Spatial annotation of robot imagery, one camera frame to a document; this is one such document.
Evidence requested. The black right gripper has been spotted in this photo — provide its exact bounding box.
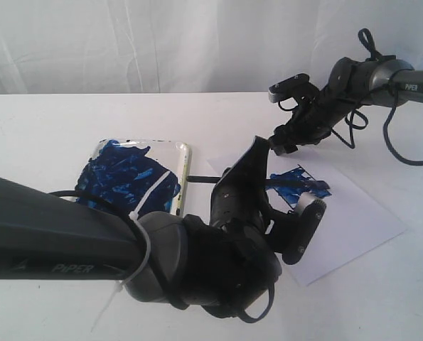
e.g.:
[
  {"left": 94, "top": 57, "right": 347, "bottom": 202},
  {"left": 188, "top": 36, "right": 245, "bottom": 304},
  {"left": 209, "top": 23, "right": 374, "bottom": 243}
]
[{"left": 269, "top": 83, "right": 353, "bottom": 156}]

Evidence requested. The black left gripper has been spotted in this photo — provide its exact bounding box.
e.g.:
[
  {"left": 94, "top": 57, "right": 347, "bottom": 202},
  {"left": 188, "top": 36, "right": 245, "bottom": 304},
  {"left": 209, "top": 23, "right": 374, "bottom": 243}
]
[{"left": 181, "top": 136, "right": 296, "bottom": 309}]

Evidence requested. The black paintbrush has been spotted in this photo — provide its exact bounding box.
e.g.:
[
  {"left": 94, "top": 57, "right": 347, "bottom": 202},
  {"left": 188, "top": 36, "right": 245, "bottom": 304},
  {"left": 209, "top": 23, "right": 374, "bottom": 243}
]
[{"left": 186, "top": 173, "right": 304, "bottom": 188}]

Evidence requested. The white paper with black square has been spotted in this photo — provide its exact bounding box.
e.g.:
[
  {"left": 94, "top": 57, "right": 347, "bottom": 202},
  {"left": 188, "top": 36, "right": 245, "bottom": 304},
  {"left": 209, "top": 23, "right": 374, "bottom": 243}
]
[{"left": 205, "top": 152, "right": 408, "bottom": 287}]

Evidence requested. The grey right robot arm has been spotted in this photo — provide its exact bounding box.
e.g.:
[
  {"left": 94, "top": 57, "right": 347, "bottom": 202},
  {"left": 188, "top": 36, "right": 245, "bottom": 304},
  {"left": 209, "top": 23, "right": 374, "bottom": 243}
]
[{"left": 269, "top": 56, "right": 423, "bottom": 155}]

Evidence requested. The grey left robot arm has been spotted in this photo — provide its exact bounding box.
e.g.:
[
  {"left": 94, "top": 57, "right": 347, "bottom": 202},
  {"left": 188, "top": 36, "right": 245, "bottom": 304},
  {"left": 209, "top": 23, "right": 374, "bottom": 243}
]
[{"left": 0, "top": 138, "right": 314, "bottom": 317}]

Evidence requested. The white tray with blue paint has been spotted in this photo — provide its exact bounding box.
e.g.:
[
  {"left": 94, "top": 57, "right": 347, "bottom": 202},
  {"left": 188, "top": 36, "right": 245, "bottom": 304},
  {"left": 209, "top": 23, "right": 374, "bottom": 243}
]
[{"left": 75, "top": 139, "right": 191, "bottom": 219}]

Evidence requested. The white zip tie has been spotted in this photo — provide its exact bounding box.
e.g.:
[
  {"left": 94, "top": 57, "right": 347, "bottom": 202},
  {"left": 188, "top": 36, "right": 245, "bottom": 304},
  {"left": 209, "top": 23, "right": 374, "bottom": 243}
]
[{"left": 90, "top": 170, "right": 171, "bottom": 333}]

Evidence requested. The white backdrop curtain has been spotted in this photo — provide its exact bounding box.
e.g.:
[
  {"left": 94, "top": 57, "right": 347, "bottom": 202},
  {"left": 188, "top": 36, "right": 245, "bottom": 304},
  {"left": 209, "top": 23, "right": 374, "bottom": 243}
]
[{"left": 0, "top": 1, "right": 423, "bottom": 94}]

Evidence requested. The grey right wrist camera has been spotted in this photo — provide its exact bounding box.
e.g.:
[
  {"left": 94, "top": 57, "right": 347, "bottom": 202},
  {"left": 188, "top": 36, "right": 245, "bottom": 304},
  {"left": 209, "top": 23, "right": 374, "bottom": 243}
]
[{"left": 268, "top": 73, "right": 310, "bottom": 103}]

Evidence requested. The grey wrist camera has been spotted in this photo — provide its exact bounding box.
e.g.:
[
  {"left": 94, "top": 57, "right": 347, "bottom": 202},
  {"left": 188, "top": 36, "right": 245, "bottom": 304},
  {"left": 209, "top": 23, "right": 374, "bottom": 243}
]
[
  {"left": 282, "top": 193, "right": 326, "bottom": 265},
  {"left": 268, "top": 73, "right": 310, "bottom": 103}
]

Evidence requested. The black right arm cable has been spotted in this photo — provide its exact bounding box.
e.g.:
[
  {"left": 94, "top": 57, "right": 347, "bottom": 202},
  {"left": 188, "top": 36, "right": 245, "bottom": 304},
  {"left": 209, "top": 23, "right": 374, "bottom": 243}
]
[{"left": 344, "top": 28, "right": 423, "bottom": 166}]

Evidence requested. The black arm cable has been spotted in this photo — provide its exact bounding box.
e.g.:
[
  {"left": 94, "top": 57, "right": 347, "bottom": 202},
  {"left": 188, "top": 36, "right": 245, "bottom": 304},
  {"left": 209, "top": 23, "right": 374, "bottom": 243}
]
[
  {"left": 49, "top": 190, "right": 278, "bottom": 324},
  {"left": 344, "top": 28, "right": 423, "bottom": 166}
]

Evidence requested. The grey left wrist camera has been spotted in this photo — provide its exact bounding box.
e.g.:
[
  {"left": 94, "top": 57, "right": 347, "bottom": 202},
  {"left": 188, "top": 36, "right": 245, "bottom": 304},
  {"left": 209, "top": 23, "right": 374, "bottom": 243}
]
[{"left": 282, "top": 193, "right": 326, "bottom": 265}]

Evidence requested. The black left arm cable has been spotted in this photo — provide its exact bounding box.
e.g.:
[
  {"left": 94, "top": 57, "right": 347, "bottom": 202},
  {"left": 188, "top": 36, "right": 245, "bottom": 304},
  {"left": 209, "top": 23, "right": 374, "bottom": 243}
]
[{"left": 49, "top": 190, "right": 278, "bottom": 324}]

